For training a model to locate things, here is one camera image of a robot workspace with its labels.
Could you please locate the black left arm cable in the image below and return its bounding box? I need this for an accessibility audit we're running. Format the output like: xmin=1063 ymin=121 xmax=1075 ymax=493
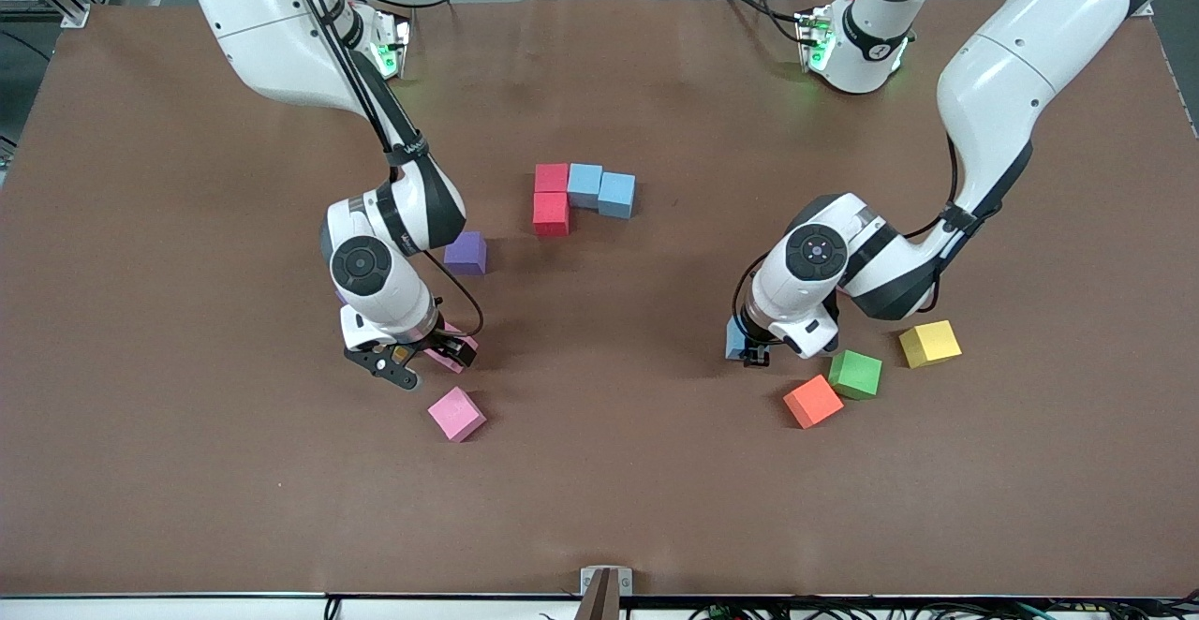
xmin=733 ymin=128 xmax=966 ymax=323

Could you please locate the green foam block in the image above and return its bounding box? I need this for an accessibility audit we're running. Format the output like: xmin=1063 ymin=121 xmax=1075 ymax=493
xmin=828 ymin=350 xmax=884 ymax=402

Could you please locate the white table edge strip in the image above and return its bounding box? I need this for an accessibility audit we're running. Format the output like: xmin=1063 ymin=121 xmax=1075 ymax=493
xmin=0 ymin=592 xmax=1199 ymax=620

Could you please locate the brown table cover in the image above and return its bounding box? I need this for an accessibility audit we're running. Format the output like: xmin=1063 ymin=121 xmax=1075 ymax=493
xmin=0 ymin=0 xmax=1199 ymax=598

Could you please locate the orange foam block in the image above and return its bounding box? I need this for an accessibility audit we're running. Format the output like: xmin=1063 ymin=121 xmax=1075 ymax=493
xmin=783 ymin=375 xmax=846 ymax=430

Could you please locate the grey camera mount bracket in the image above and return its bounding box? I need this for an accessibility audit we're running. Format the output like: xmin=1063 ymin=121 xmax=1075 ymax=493
xmin=579 ymin=566 xmax=635 ymax=620

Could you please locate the purple foam block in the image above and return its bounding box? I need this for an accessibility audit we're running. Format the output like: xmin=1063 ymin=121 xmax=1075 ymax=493
xmin=444 ymin=231 xmax=489 ymax=276

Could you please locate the yellow foam block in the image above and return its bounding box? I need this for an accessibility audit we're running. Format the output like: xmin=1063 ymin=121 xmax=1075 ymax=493
xmin=898 ymin=320 xmax=964 ymax=370

